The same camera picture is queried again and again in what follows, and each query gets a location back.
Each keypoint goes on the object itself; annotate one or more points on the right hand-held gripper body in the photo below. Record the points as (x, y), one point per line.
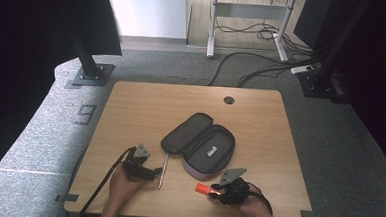
(233, 190)

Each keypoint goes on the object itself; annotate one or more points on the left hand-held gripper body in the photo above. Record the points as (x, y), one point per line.
(138, 167)

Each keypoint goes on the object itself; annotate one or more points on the white clear ballpoint pen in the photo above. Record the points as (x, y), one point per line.
(163, 172)

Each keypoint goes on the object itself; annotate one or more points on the orange marker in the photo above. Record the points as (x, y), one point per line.
(203, 188)

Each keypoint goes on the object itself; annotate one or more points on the dark grey pencil case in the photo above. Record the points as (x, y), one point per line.
(202, 149)

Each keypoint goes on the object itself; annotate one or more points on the person's left hand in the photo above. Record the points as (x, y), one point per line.
(123, 186)

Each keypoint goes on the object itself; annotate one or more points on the person's right hand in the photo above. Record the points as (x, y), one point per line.
(254, 205)

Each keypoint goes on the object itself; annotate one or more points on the black metal stand with base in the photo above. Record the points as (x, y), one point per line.
(92, 73)
(322, 82)

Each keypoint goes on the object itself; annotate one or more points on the white power strip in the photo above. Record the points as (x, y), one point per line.
(302, 69)

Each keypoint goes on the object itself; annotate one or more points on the black curtain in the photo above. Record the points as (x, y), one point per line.
(382, 81)
(23, 63)

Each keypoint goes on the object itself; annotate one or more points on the white metal desk frame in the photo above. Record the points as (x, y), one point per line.
(249, 11)

